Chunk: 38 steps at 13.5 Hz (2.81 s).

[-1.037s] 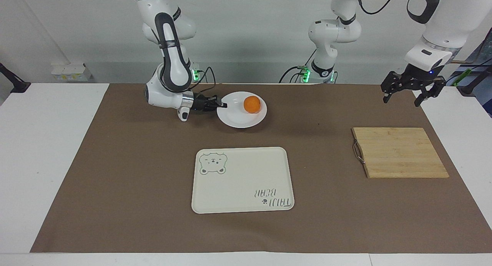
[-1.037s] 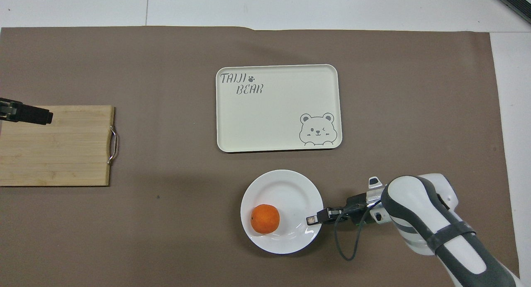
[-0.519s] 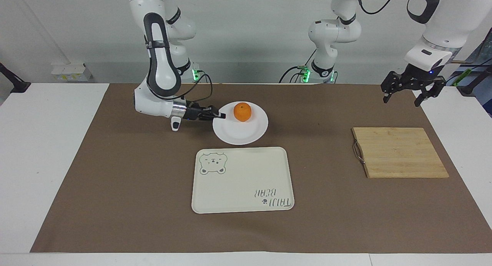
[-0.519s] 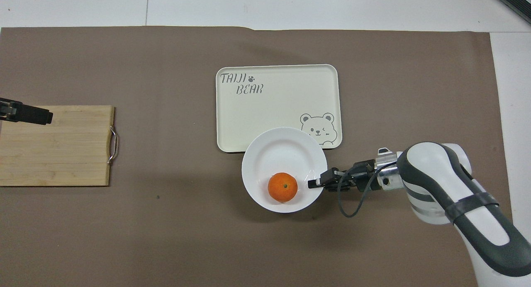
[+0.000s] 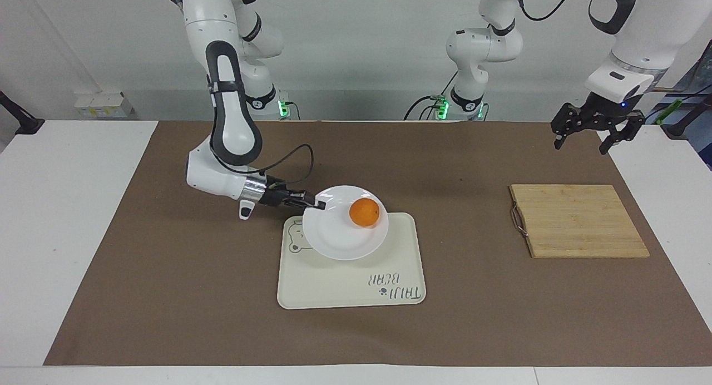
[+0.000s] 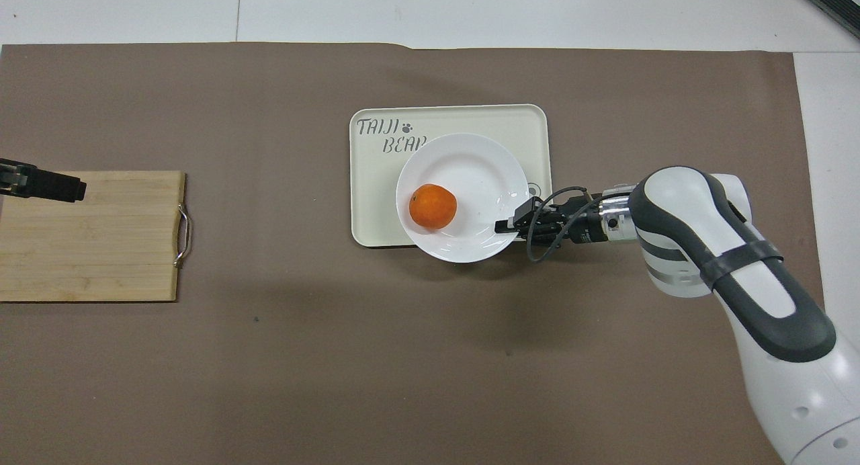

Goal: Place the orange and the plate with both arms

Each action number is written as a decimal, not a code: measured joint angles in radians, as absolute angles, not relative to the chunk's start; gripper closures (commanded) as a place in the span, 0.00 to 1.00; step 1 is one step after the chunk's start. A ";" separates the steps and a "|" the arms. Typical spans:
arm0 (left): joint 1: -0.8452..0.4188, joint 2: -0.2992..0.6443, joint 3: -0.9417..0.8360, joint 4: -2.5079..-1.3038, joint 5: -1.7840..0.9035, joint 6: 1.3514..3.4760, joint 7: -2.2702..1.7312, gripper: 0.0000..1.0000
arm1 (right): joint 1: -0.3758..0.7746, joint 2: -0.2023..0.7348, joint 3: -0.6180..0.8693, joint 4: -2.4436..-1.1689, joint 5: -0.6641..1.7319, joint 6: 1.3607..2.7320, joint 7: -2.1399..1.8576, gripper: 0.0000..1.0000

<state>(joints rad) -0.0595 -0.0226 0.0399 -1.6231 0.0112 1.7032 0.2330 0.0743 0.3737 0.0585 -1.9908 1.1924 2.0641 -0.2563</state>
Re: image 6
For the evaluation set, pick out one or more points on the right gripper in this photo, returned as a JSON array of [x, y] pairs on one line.
[[583, 227]]

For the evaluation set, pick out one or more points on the white round plate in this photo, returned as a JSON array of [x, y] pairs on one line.
[[480, 176]]

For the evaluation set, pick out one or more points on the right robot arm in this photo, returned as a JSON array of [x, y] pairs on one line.
[[752, 277]]

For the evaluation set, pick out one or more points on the orange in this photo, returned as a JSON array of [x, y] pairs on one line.
[[433, 206]]

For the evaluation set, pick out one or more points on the cream rectangular tray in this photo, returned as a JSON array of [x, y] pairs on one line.
[[376, 196]]

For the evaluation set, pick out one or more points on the wooden cutting board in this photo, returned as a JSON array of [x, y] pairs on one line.
[[94, 243]]

